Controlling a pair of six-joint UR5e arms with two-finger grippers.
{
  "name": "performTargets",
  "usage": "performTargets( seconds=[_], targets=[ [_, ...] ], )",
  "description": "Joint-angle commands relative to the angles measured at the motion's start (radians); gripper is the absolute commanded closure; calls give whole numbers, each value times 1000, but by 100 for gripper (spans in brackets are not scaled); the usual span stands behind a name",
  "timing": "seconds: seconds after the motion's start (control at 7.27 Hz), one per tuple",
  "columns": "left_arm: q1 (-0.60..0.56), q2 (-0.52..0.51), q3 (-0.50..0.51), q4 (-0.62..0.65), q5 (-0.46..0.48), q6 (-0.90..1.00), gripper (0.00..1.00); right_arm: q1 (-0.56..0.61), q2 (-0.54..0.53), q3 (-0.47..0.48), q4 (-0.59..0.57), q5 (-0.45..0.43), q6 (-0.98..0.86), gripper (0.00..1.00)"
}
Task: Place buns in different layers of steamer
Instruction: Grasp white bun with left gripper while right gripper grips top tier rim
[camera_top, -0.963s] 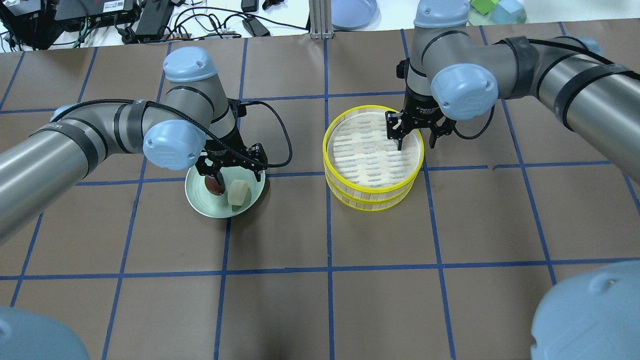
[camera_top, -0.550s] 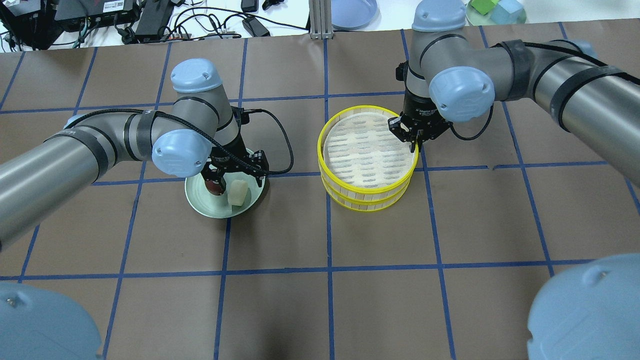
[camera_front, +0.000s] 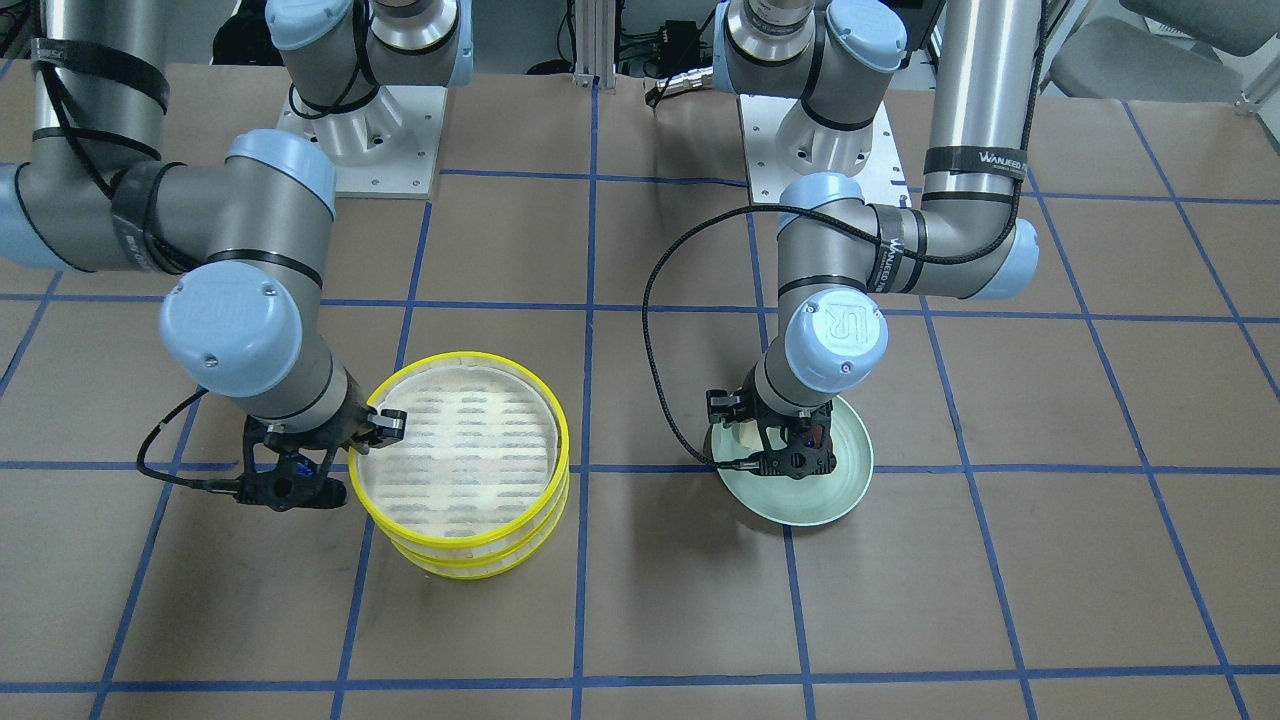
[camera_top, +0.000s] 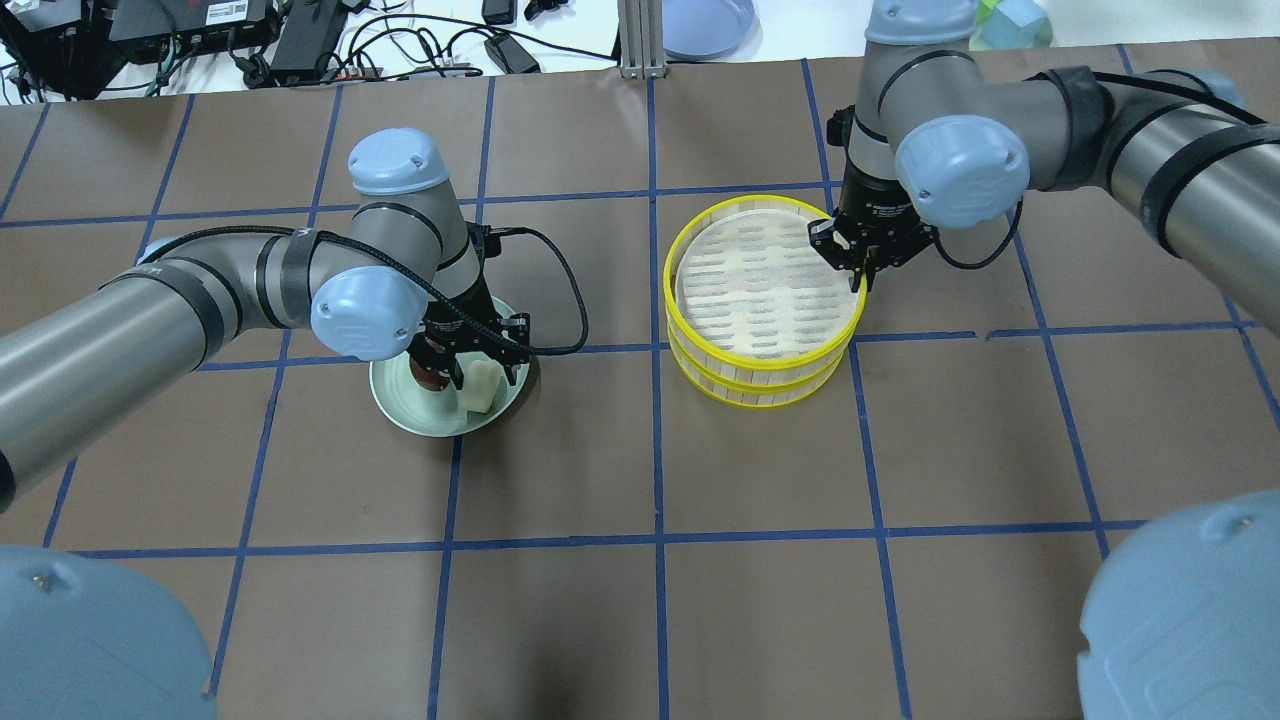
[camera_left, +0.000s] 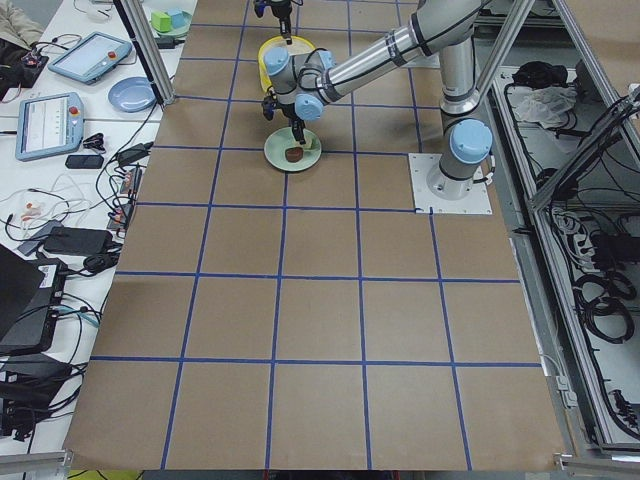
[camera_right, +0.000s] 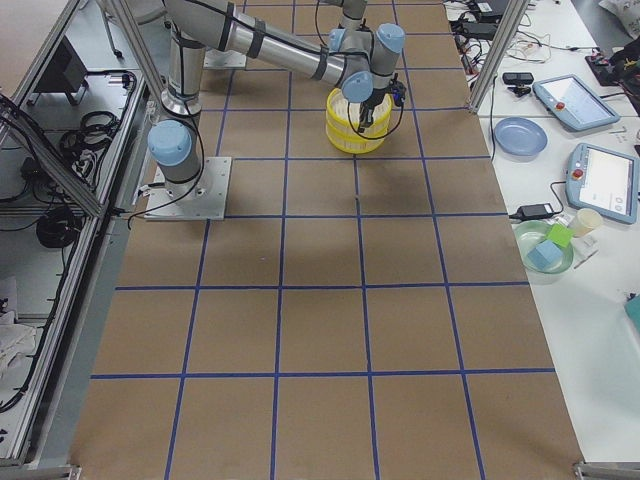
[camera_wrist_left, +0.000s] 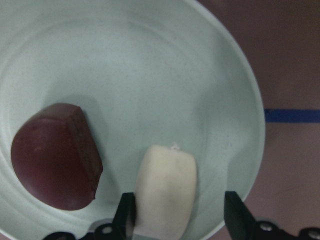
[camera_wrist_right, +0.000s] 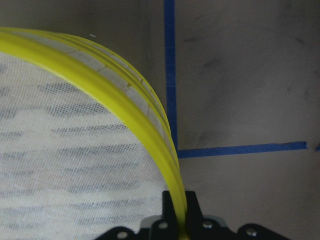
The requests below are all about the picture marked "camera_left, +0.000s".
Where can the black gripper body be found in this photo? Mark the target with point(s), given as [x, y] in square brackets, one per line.
[295, 121]
[283, 10]

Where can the black laptop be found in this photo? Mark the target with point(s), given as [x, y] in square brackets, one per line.
[30, 292]

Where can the black power brick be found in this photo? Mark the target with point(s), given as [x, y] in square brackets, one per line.
[77, 241]

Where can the light green round plate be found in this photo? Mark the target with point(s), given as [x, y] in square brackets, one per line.
[276, 144]

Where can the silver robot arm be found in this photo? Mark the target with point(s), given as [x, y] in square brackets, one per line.
[438, 35]

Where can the blue round plate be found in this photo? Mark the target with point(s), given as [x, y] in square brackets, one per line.
[132, 95]

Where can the teach pendant near plate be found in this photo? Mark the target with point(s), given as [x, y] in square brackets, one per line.
[91, 58]

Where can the aluminium frame post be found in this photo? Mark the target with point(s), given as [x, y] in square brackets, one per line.
[139, 31]

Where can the black power adapter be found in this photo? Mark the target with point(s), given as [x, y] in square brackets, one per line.
[133, 153]

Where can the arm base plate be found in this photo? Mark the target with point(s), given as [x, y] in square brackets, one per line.
[434, 193]

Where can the blue foam cube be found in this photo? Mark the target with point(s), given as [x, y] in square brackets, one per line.
[177, 18]

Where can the green foam cube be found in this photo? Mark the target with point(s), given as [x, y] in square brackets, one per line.
[161, 21]

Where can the white crumpled cloth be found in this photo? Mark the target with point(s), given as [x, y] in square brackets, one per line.
[548, 107]

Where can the dark red bun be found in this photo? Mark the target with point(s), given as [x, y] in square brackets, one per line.
[294, 154]

